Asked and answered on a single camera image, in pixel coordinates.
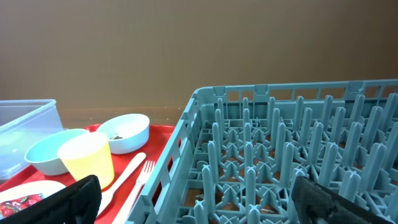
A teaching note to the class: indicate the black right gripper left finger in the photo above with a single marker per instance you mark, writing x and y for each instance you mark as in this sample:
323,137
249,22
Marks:
77,203

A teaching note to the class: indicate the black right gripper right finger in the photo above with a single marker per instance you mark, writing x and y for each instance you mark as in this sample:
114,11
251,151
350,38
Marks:
315,203

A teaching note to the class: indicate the white plastic spoon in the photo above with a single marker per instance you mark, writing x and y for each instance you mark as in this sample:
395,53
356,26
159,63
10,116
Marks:
107,196

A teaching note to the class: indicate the light blue plate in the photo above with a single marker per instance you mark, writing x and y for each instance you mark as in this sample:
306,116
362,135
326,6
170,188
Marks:
46,187

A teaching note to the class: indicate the yellow plastic cup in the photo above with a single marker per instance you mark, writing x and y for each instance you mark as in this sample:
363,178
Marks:
88,154

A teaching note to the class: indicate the light green bowl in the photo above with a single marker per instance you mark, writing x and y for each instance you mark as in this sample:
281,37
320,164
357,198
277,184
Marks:
43,155

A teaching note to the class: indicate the red strawberry candy wrapper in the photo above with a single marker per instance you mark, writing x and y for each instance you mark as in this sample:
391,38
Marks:
10,207

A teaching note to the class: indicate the white plastic fork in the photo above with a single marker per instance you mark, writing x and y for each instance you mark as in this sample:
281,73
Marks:
126,208

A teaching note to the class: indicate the light blue bowl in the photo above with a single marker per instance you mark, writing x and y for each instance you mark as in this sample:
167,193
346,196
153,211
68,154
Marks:
126,133

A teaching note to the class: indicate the grey dishwasher rack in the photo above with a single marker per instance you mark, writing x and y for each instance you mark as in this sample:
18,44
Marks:
236,150

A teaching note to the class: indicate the clear plastic bin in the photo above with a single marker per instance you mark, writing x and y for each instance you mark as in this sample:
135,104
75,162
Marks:
23,124

